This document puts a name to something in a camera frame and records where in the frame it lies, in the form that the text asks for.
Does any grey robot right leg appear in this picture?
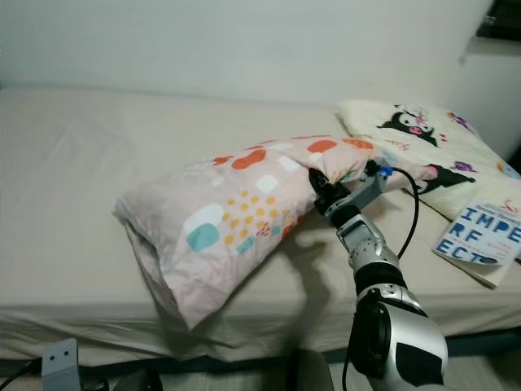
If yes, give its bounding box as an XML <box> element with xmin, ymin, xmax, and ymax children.
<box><xmin>281</xmin><ymin>350</ymin><xmax>335</xmax><ymax>391</ymax></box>

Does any blue lettered white book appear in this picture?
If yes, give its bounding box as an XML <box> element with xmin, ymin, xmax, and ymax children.
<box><xmin>433</xmin><ymin>202</ymin><xmax>521</xmax><ymax>266</ymax></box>

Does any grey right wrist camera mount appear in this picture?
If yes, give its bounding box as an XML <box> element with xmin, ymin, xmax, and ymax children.
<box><xmin>326</xmin><ymin>161</ymin><xmax>393</xmax><ymax>229</ymax></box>

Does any pink patterned pillow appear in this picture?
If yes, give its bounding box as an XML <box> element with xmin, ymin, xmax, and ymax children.
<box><xmin>114</xmin><ymin>135</ymin><xmax>432</xmax><ymax>330</ymax></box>

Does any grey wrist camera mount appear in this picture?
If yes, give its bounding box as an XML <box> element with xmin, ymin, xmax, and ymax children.
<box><xmin>326</xmin><ymin>161</ymin><xmax>393</xmax><ymax>229</ymax></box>
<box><xmin>41</xmin><ymin>338</ymin><xmax>81</xmax><ymax>391</ymax></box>

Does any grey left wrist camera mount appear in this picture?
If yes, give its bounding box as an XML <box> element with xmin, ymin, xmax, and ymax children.
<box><xmin>41</xmin><ymin>338</ymin><xmax>81</xmax><ymax>391</ymax></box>

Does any cream cartoon print quilt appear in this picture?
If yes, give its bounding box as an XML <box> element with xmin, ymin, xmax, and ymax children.
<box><xmin>336</xmin><ymin>99</ymin><xmax>521</xmax><ymax>290</ymax></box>

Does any black wall shelf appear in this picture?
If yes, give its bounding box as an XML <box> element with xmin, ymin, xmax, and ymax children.
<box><xmin>476</xmin><ymin>0</ymin><xmax>521</xmax><ymax>42</ymax></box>

